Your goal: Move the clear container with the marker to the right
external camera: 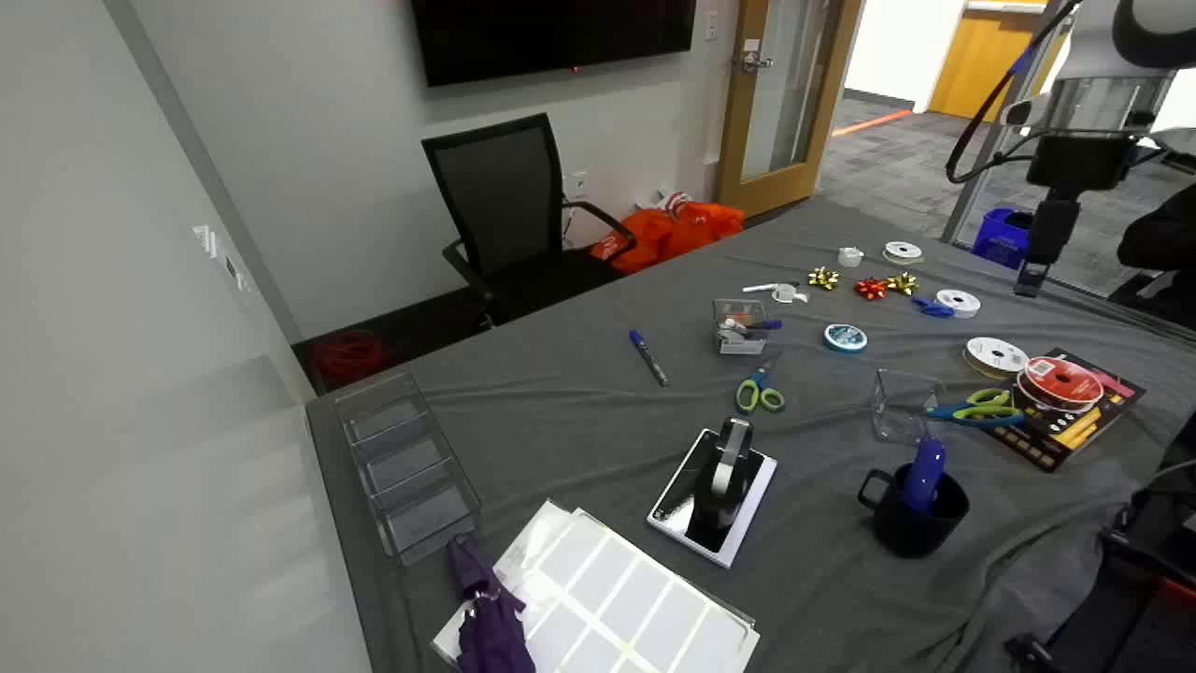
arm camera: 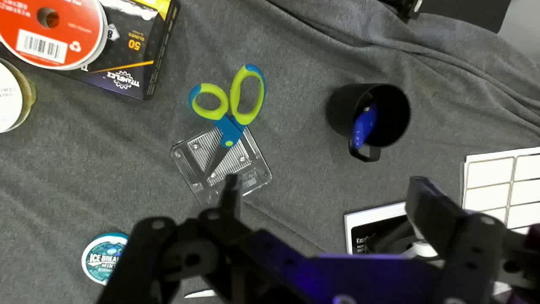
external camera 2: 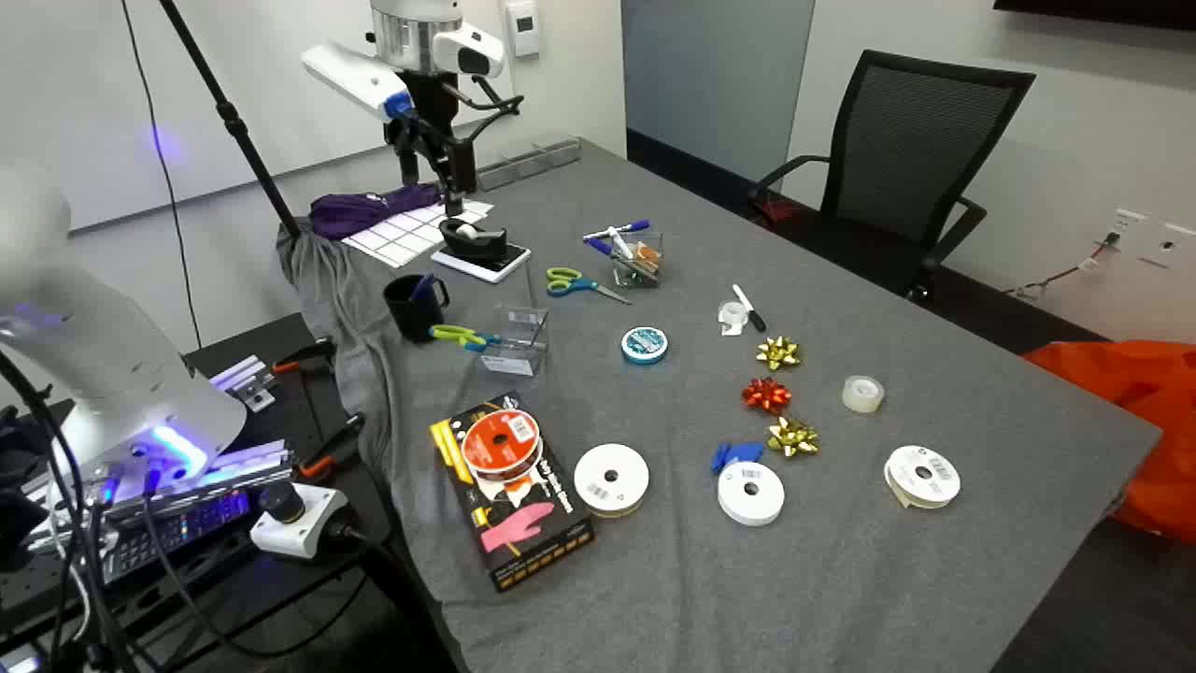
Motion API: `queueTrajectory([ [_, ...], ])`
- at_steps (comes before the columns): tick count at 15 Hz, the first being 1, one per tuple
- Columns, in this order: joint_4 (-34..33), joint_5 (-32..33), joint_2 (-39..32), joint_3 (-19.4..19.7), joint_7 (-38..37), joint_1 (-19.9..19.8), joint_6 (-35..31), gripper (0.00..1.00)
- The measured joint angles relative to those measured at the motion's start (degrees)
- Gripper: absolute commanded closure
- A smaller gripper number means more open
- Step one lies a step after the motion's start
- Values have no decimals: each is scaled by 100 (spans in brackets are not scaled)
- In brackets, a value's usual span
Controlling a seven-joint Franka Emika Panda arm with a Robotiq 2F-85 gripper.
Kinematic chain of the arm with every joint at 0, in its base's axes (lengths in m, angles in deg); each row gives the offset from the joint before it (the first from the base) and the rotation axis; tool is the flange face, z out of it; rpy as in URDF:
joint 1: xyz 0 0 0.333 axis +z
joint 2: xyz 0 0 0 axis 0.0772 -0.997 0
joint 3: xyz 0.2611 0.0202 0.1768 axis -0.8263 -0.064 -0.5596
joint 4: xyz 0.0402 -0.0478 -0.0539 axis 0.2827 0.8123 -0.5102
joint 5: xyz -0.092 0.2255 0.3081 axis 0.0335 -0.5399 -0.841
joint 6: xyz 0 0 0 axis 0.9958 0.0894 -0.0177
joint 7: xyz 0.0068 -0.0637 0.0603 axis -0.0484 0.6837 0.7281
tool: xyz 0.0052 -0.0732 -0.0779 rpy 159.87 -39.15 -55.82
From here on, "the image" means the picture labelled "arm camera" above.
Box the black printed card package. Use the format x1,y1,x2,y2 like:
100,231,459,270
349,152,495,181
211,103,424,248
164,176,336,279
71,0,181,100

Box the black mug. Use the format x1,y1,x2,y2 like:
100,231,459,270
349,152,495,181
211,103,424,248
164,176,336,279
326,83,412,162

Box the grey table cloth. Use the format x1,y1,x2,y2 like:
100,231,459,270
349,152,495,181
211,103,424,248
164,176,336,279
0,0,540,304

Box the red ribbon spool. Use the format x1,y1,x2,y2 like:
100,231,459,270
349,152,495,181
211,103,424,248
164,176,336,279
0,0,106,71

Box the white ribbon spool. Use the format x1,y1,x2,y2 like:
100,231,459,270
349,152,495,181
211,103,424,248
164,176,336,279
0,59,36,133

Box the blue green handled scissors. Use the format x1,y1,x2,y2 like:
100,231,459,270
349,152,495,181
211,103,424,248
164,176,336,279
187,62,267,179

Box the teal round tin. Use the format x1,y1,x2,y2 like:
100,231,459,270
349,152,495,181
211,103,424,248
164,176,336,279
79,231,128,285

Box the blue marker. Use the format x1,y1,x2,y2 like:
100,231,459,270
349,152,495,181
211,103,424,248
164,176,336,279
351,105,378,149

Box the clear square plastic case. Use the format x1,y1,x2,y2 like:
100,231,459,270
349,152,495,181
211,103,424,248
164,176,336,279
171,128,272,204

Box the black white tape dispenser box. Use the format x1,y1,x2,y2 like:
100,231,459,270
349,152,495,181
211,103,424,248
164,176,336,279
344,201,437,258

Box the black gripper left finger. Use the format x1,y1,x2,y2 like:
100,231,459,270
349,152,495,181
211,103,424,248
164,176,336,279
96,216,176,304

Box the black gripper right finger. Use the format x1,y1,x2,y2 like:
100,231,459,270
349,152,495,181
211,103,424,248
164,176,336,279
405,176,505,304

